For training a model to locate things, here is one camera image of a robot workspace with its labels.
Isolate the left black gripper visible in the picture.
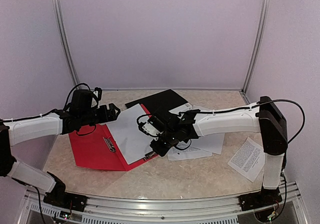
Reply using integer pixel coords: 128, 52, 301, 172
80, 103, 120, 126

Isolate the white sheet top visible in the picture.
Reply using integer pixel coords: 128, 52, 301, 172
106, 104, 152, 165

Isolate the white sheet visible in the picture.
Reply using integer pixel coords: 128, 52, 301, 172
192, 105, 226, 156
106, 104, 152, 165

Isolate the red folder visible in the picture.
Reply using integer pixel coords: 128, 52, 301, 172
68, 104, 160, 172

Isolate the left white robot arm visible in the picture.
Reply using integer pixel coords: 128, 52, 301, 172
0, 88, 121, 207

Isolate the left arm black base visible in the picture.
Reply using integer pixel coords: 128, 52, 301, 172
43, 172, 88, 212

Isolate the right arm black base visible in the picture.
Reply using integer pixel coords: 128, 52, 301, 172
238, 187, 283, 211

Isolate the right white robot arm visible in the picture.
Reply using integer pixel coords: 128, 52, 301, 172
142, 96, 289, 206

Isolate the black folder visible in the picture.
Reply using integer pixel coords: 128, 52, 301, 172
125, 89, 193, 115

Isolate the printed text sheet centre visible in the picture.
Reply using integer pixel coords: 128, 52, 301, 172
167, 143, 213, 161

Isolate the printed text sheet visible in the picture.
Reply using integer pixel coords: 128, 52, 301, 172
167, 143, 213, 161
227, 137, 265, 183

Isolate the blank white sheet lower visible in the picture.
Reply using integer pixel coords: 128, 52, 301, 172
192, 105, 226, 156

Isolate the printed text sheet right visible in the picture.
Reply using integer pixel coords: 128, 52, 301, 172
227, 137, 265, 183

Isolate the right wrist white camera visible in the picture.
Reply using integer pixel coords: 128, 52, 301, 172
136, 117, 161, 138

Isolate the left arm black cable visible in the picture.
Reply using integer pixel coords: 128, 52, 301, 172
2, 83, 97, 137

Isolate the aluminium front rail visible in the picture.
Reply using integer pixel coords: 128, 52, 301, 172
23, 181, 307, 224

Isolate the right aluminium frame post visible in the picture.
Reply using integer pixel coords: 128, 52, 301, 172
241, 0, 270, 95

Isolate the aluminium frame post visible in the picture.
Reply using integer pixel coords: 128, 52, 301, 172
52, 0, 80, 86
241, 0, 270, 95

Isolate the left aluminium frame post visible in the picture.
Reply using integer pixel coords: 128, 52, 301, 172
52, 0, 80, 86

